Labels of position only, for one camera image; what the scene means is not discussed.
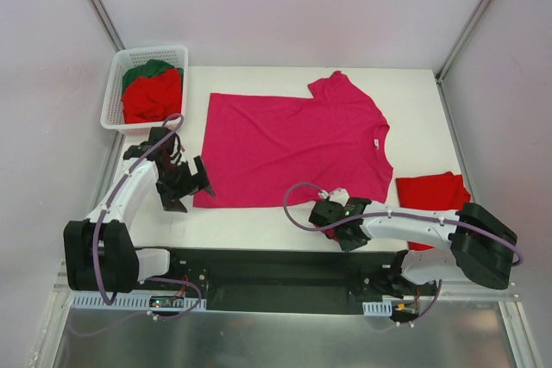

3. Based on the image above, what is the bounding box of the pink t shirt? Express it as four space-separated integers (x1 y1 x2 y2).
193 71 393 209

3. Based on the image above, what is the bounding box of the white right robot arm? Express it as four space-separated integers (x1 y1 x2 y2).
309 197 523 296

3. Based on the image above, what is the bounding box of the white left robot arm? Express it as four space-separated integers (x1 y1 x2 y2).
63 127 214 294

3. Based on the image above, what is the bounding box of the red t shirt in basket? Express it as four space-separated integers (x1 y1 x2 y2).
121 69 183 124

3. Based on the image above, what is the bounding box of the folded red t shirt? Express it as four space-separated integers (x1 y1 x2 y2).
396 172 472 252

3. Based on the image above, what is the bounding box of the green t shirt in basket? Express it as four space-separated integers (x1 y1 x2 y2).
122 59 184 95

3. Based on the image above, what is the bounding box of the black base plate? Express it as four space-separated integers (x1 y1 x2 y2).
86 246 449 315

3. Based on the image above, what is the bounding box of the left aluminium frame post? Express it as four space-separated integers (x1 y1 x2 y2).
86 0 126 68

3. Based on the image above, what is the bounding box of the aluminium frame post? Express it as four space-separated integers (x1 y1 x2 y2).
86 0 126 68
436 0 523 83

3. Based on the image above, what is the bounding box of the right aluminium frame post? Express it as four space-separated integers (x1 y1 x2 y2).
436 0 523 83

